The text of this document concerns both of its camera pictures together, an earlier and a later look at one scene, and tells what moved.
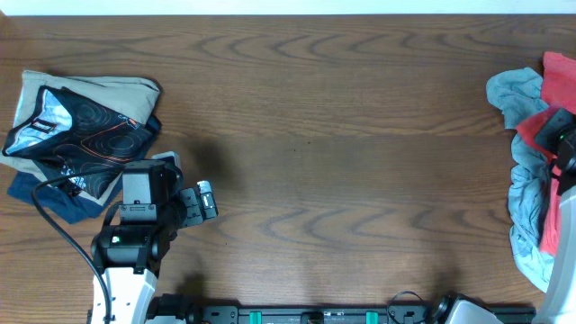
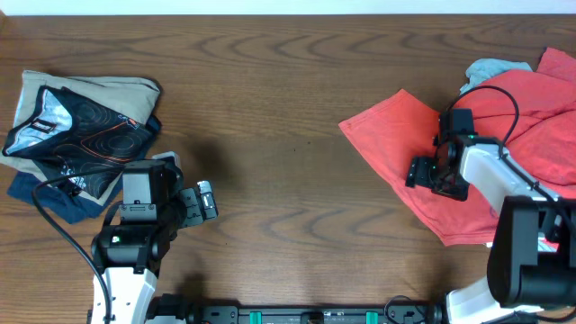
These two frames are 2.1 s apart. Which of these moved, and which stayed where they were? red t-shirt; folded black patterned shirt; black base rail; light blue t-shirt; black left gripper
Moved: red t-shirt; light blue t-shirt
Stayed: black left gripper; black base rail; folded black patterned shirt
